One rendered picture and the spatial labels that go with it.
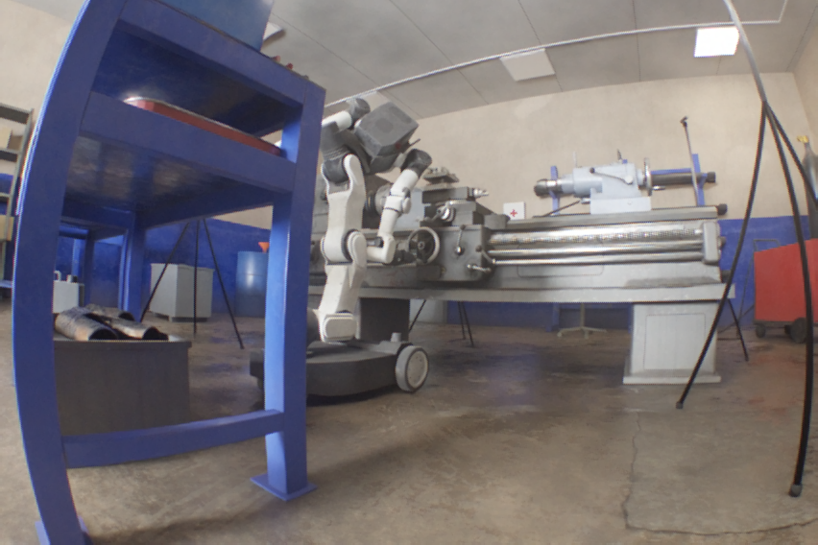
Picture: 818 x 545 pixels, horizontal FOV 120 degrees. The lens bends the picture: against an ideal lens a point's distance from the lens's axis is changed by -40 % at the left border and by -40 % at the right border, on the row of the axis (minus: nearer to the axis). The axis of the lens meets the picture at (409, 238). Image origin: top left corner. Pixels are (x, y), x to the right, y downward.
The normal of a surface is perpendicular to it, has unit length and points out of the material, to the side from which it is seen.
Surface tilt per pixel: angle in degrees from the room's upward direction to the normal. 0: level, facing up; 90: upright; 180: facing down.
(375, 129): 73
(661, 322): 90
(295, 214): 90
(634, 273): 90
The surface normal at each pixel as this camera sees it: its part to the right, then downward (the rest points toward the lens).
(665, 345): -0.54, -0.14
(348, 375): 0.63, -0.09
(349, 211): 0.83, -0.05
